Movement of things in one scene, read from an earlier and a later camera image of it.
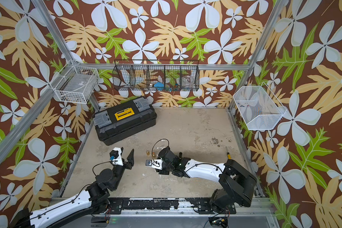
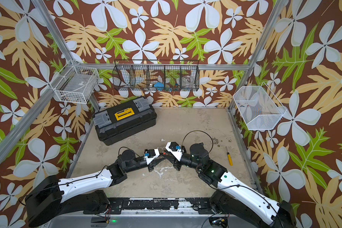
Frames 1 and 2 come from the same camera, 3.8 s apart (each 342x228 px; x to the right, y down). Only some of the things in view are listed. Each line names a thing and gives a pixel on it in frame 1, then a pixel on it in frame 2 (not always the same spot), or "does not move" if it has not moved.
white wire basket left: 75,83 does not move
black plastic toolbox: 124,120 does not move
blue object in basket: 159,85 does not move
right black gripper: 161,171 to 173,160
